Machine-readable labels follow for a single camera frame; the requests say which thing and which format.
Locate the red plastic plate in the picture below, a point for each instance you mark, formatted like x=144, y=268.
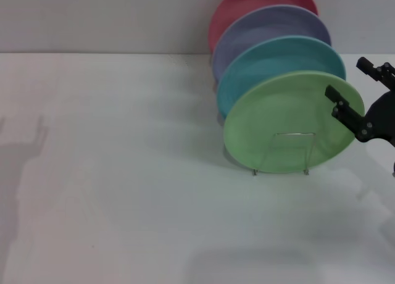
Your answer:
x=247, y=1

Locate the purple plastic plate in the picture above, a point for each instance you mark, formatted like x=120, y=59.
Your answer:
x=268, y=24

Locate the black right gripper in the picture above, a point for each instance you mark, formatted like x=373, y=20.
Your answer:
x=384, y=120

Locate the green plastic plate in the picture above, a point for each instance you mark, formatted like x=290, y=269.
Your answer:
x=277, y=126

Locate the teal plastic plate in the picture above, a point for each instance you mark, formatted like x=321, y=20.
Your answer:
x=265, y=61

